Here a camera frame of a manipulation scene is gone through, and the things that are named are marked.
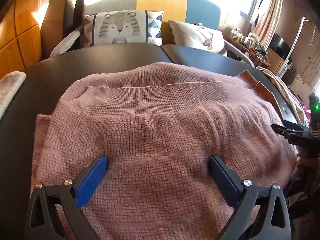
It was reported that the pink knitted sweater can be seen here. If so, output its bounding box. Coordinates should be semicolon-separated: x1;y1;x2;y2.
31;62;297;239

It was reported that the beige knitted garment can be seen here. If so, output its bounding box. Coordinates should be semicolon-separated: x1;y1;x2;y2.
256;66;309;127

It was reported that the magenta cloth pile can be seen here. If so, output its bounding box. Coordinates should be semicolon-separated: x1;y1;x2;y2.
303;105;311;123

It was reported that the cardboard box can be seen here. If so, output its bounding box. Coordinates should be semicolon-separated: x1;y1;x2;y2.
267;48;285;75

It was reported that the wooden side table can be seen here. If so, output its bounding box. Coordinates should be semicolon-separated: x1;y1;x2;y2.
225;33;271;68

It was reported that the beige window curtain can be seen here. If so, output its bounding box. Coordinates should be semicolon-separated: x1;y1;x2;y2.
250;0;283;48

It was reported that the deer print pillow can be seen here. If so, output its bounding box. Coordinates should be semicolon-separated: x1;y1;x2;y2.
168;20;227;56

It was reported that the white knitted cloth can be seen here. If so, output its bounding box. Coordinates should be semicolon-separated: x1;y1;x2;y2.
0;71;26;120

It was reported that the multicolour sofa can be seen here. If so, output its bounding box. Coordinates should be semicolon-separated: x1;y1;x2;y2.
49;0;256;67

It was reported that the wooden cabinet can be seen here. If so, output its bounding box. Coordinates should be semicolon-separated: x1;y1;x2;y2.
0;0;42;77

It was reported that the tiger print pillow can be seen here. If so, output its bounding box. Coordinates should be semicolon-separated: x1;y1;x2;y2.
80;10;164;48

